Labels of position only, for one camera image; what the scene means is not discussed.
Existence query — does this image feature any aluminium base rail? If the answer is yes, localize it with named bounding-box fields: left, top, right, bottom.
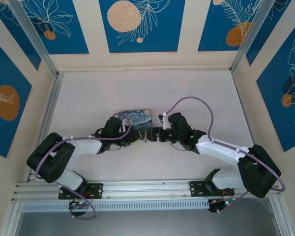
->
left=11, top=178, right=283, bottom=204

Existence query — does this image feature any blue wall panel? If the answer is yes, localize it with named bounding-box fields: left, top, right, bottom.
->
left=0, top=0, right=42, bottom=71
left=245, top=0, right=295, bottom=66

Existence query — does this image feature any thin black cable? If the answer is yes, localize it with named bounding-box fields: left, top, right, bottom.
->
left=105, top=144, right=132, bottom=151
left=169, top=141, right=186, bottom=151

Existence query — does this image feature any blue panel orange circle fern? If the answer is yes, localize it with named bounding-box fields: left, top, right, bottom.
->
left=198, top=0, right=264, bottom=52

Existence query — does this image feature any blue panel small orange dot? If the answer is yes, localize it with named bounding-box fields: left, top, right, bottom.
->
left=19, top=0, right=89, bottom=55

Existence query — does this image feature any blue panel large beige circle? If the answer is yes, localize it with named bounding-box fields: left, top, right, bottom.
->
left=99, top=0, right=186, bottom=54

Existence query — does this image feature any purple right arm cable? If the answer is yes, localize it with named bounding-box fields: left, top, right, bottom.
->
left=165, top=96, right=286, bottom=214

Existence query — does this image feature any grey slotted cable duct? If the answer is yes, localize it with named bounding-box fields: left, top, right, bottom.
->
left=21, top=199, right=209, bottom=212

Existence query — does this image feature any aluminium frame bar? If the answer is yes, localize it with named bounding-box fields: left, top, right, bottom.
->
left=232, top=70, right=271, bottom=179
left=27, top=72, right=64, bottom=183

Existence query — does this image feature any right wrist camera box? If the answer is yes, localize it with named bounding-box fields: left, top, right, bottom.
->
left=158, top=112, right=171, bottom=130

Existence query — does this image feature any aluminium frame post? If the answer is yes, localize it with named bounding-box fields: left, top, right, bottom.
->
left=8, top=0, right=64, bottom=79
left=230, top=0, right=294, bottom=74

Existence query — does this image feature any small circuit board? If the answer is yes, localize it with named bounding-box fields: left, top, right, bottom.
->
left=68, top=199, right=86, bottom=210
left=208, top=199, right=234, bottom=213

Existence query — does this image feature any blue panel orange circle flower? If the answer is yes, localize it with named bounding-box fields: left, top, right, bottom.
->
left=0, top=34, right=33, bottom=158

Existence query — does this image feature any starry night painted tin box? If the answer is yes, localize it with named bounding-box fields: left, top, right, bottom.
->
left=118, top=108, right=153, bottom=131

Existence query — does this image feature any blue panel dark circle flower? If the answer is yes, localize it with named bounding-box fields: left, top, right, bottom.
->
left=256, top=23, right=295, bottom=153

